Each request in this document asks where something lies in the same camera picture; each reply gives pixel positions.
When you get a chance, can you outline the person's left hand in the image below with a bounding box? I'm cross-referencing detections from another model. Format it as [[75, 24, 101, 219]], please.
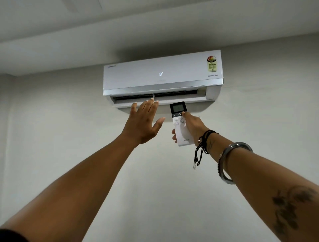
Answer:
[[121, 98, 166, 145]]

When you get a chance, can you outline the person's right forearm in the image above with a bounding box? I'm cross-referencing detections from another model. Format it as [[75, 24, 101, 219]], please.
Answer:
[[199, 132, 319, 242]]

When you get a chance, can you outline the person's left forearm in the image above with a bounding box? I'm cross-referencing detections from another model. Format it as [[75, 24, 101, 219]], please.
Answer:
[[0, 134, 140, 242]]

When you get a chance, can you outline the white remote control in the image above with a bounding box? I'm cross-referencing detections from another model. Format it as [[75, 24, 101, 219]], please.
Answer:
[[170, 101, 195, 147]]

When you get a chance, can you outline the silver metal bangle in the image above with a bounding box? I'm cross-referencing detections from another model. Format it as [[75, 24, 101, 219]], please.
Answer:
[[217, 142, 254, 185]]

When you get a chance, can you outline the dark sleeve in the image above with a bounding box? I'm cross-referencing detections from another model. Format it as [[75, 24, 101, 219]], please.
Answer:
[[0, 229, 29, 242]]

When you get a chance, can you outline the white wall air conditioner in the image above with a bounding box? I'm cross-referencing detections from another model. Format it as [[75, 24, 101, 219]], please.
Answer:
[[103, 50, 224, 109]]

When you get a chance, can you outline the black thread wristband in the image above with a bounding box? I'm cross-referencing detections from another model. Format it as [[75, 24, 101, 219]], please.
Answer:
[[193, 130, 220, 171]]

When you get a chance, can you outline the person's right hand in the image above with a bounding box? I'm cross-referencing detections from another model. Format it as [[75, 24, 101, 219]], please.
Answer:
[[171, 111, 210, 147]]

